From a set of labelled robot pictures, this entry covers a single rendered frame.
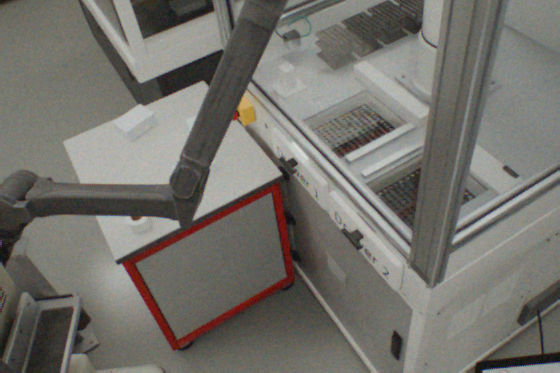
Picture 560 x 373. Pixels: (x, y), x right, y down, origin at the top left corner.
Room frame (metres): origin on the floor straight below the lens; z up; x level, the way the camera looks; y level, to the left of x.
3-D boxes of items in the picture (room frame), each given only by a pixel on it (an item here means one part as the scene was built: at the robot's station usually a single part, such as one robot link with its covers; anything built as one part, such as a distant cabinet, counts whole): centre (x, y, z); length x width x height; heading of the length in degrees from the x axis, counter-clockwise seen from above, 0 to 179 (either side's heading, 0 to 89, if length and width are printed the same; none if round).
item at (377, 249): (0.78, -0.19, 0.87); 0.29 x 0.02 x 0.11; 24
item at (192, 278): (1.32, 0.38, 0.38); 0.62 x 0.58 x 0.76; 24
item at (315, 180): (1.07, -0.06, 0.87); 0.29 x 0.02 x 0.11; 24
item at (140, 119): (1.49, 0.49, 0.79); 0.13 x 0.09 x 0.05; 131
